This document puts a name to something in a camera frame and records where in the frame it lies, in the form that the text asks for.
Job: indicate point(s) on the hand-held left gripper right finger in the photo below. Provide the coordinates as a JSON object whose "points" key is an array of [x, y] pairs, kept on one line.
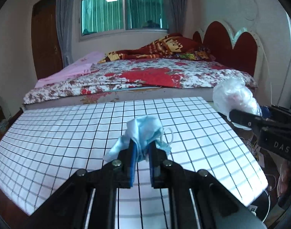
{"points": [[153, 167]]}

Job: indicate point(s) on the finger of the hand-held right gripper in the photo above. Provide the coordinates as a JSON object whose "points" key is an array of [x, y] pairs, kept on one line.
{"points": [[245, 119], [279, 113]]}

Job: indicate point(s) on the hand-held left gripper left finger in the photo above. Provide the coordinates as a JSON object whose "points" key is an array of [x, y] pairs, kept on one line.
{"points": [[132, 162]]}

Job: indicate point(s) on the clear plastic bag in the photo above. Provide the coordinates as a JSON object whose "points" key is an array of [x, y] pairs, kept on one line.
{"points": [[233, 95]]}

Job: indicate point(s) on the blue face mask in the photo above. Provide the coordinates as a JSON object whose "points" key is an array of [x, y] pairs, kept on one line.
{"points": [[145, 128]]}

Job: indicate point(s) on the black trash bin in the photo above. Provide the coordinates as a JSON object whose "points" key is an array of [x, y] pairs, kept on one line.
{"points": [[262, 205]]}

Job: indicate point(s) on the person's right hand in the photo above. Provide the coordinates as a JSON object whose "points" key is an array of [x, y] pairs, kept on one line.
{"points": [[284, 179]]}

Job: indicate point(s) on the table with checked cloth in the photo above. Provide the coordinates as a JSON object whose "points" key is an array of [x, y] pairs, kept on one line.
{"points": [[64, 136]]}

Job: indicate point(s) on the colourful printed pillow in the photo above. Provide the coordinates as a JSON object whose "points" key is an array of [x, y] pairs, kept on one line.
{"points": [[195, 53]]}

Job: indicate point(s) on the red white heart headboard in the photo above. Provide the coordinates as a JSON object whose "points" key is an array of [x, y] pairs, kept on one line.
{"points": [[219, 40]]}

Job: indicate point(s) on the bed with floral blanket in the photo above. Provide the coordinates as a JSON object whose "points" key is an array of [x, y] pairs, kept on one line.
{"points": [[148, 74]]}

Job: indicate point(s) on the red printed blanket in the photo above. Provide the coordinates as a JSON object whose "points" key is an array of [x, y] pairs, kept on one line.
{"points": [[169, 44]]}

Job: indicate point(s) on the pink bed sheet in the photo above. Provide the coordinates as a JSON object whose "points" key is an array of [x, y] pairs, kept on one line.
{"points": [[71, 69]]}

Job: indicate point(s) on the grey curtain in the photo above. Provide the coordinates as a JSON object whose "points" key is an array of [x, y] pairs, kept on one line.
{"points": [[66, 23], [171, 7]]}

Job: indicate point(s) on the brown wooden door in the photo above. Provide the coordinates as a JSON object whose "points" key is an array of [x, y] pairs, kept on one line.
{"points": [[46, 43]]}

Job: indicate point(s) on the window with green curtain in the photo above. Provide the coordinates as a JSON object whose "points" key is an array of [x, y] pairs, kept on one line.
{"points": [[124, 9]]}

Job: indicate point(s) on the white bed frame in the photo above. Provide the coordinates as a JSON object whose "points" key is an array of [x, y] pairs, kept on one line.
{"points": [[183, 94]]}

